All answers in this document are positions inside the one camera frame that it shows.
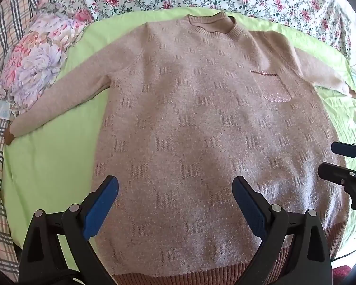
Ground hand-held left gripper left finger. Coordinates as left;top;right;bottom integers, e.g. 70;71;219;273
18;175;120;285

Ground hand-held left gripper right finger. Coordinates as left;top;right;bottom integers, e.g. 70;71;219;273
231;176;334;285

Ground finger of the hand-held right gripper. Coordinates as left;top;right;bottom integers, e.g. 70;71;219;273
331;142;356;167
317;162;356;189

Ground beige knitted sweater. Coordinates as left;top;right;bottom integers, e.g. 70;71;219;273
4;11;356;285

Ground light green bed sheet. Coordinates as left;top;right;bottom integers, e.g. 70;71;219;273
1;6;356;271

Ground dark red cloth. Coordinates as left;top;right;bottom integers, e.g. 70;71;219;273
332;266;354;285

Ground purple pink floral pillow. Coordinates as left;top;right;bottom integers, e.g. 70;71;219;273
0;15;92;121

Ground plaid bed sheet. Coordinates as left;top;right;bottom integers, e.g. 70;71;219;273
0;0;52;274

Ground black cable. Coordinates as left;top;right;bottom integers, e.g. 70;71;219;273
332;240;356;262

